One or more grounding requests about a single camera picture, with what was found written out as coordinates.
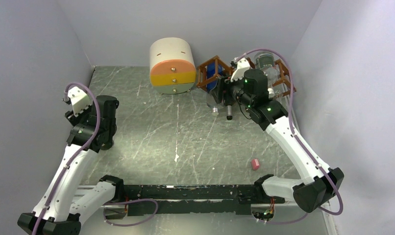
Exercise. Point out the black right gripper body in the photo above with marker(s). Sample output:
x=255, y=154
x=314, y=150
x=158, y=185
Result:
x=231, y=88

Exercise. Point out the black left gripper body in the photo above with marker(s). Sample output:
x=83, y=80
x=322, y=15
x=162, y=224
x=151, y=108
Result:
x=82, y=117

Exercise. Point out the blue square glass bottle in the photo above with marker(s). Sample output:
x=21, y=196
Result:
x=212, y=70

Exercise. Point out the dark labelled wine bottle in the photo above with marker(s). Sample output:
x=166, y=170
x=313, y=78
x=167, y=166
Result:
x=229, y=115

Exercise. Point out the dark green wine bottle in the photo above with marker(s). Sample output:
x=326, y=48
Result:
x=107, y=145

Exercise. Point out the clear dark-labelled round bottle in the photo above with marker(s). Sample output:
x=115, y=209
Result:
x=267, y=66

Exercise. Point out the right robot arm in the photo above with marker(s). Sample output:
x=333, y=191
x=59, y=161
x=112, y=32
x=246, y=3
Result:
x=318, y=182

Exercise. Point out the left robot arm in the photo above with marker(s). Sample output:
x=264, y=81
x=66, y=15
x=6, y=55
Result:
x=58, y=213

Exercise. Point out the brown wooden wine rack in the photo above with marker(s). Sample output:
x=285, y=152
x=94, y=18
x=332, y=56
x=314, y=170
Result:
x=281, y=86

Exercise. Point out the cream orange drawer cabinet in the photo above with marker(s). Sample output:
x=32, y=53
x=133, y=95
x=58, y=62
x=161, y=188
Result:
x=171, y=66

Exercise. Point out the pink eraser block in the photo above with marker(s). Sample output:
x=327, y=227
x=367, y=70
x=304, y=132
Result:
x=255, y=164

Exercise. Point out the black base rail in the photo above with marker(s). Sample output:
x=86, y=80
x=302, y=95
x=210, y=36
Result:
x=164, y=199

